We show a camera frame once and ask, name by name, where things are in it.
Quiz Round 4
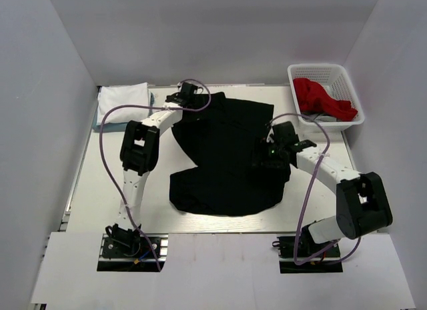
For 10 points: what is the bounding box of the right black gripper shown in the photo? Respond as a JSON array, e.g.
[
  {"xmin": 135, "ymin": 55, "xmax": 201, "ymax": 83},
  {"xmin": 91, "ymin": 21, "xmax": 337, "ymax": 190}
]
[{"xmin": 248, "ymin": 137, "xmax": 286, "ymax": 169}]

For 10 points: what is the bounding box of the black t shirt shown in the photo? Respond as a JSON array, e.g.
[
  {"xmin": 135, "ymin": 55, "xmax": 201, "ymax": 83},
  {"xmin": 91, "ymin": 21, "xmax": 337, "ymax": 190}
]
[{"xmin": 169, "ymin": 92, "xmax": 290, "ymax": 217}]

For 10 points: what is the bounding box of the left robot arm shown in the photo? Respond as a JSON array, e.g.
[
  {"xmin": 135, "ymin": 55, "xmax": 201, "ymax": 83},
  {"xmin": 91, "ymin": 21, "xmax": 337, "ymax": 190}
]
[{"xmin": 117, "ymin": 79, "xmax": 211, "ymax": 233}]

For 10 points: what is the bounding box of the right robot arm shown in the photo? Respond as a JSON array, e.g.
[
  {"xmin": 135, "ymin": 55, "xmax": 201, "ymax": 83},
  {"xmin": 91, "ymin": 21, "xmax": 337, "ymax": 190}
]
[{"xmin": 252, "ymin": 121, "xmax": 393, "ymax": 256}]

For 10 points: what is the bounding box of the grey t shirt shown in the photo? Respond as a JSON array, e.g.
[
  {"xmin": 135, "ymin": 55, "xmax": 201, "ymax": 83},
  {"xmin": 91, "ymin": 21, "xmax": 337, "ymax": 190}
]
[{"xmin": 308, "ymin": 113, "xmax": 341, "ymax": 123}]

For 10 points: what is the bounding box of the folded white t shirt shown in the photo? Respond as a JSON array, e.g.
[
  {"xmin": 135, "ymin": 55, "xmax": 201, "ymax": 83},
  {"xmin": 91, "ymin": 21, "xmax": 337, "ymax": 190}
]
[{"xmin": 97, "ymin": 83, "xmax": 151, "ymax": 125}]

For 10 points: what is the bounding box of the red t shirt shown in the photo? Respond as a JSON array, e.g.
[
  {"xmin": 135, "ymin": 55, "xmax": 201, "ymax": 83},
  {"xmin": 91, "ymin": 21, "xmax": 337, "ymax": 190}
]
[{"xmin": 293, "ymin": 78, "xmax": 358, "ymax": 121}]

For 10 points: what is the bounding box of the folded light blue t shirt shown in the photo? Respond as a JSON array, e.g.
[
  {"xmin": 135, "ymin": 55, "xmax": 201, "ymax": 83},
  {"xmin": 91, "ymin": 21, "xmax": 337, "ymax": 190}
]
[{"xmin": 91, "ymin": 92, "xmax": 155, "ymax": 133}]

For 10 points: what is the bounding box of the white plastic basket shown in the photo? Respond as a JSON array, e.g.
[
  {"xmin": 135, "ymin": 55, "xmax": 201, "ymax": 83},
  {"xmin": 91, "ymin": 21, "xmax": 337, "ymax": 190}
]
[{"xmin": 288, "ymin": 63, "xmax": 364, "ymax": 132}]

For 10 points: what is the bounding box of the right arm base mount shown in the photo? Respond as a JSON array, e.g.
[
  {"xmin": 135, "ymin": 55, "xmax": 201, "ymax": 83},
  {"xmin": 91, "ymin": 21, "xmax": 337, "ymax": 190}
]
[{"xmin": 272, "ymin": 235, "xmax": 344, "ymax": 275}]

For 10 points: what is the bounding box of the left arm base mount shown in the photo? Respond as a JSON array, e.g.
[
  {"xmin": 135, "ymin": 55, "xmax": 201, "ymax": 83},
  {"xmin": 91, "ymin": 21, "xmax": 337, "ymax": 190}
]
[{"xmin": 97, "ymin": 225, "xmax": 168, "ymax": 273}]

